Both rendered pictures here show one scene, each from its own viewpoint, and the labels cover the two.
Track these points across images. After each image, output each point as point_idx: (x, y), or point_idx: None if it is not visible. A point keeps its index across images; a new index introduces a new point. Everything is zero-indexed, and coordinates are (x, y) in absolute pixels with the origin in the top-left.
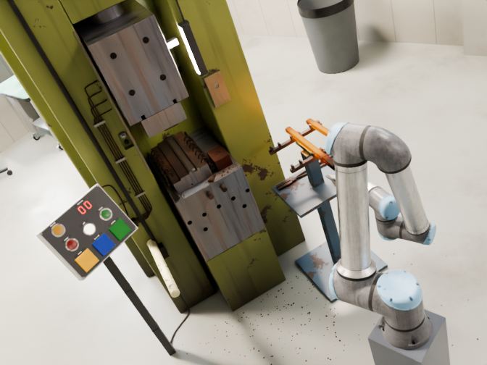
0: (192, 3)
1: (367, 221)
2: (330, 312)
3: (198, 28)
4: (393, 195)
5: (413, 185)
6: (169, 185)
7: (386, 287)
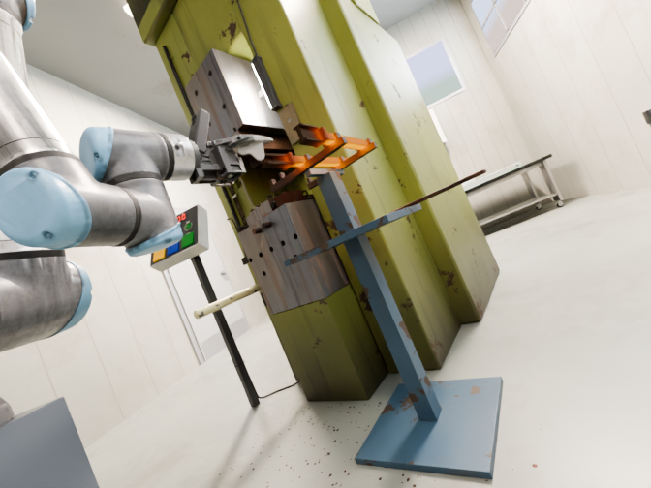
0: (263, 39)
1: None
2: (338, 474)
3: (270, 63)
4: (110, 127)
5: None
6: None
7: None
